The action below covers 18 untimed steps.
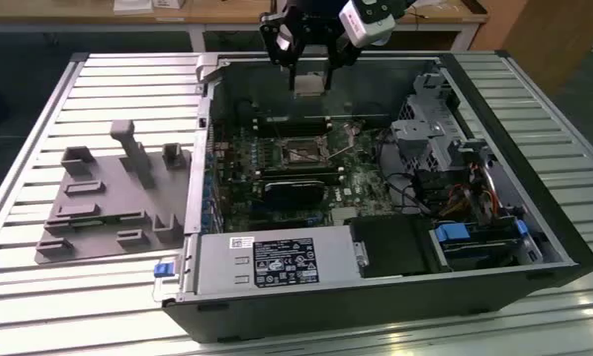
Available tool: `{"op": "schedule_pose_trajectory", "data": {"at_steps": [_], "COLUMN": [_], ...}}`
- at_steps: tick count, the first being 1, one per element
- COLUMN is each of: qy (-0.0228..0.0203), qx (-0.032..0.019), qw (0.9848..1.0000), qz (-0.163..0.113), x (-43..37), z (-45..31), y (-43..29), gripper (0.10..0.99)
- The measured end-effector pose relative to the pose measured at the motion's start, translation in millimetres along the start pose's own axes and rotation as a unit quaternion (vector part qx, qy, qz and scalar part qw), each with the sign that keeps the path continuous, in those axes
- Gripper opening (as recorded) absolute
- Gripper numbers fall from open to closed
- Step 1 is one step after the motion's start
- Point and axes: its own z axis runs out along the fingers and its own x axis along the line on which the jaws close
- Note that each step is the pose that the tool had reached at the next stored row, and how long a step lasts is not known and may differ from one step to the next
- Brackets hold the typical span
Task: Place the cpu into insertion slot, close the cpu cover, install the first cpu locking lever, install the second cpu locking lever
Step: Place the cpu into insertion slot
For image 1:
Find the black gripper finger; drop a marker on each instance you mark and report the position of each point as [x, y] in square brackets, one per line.
[272, 41]
[343, 52]

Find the silver CPU plate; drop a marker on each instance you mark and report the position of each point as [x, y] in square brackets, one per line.
[308, 87]

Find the thin metal locking lever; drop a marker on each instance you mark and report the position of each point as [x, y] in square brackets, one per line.
[276, 131]

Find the black RAM slot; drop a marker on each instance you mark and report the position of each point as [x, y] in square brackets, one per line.
[301, 177]
[301, 170]
[301, 130]
[296, 119]

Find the CPU socket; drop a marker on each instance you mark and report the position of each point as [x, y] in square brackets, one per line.
[301, 152]

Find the wooden desk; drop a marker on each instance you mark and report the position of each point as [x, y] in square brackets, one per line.
[203, 11]

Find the metal disk bay cage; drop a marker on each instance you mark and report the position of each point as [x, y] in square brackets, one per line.
[425, 137]

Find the green motherboard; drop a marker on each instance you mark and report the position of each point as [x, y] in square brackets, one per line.
[365, 185]

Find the black graphics card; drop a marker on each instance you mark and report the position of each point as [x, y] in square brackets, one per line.
[293, 193]

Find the wooden cabinet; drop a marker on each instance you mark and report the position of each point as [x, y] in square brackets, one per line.
[548, 37]

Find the small silver heatsink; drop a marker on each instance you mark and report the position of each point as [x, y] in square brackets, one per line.
[347, 216]

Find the grey parts rack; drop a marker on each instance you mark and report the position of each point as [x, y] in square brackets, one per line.
[108, 185]

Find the blue disk carrier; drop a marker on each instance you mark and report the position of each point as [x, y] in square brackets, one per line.
[449, 231]

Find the black drive box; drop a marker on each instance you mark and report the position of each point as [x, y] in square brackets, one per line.
[395, 244]

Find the blue clip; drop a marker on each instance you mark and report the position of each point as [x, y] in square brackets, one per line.
[521, 228]

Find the grey power supply unit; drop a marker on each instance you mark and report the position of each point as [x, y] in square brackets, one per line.
[227, 267]

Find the blue case latch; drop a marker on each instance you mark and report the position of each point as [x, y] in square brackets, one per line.
[162, 269]

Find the black PC case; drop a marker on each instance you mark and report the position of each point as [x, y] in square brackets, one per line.
[325, 319]

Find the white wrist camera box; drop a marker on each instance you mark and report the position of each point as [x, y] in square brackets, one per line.
[371, 22]

